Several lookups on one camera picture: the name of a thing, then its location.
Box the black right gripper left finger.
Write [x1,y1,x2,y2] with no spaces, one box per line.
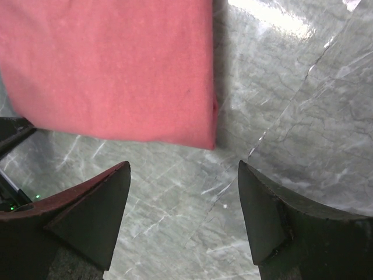
[1,162,131,279]

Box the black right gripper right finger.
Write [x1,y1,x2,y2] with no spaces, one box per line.
[238,162,372,279]

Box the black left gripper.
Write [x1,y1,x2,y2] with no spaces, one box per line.
[0,116,37,205]

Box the dusty rose t-shirt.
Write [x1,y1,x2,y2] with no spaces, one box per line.
[1,1,217,150]

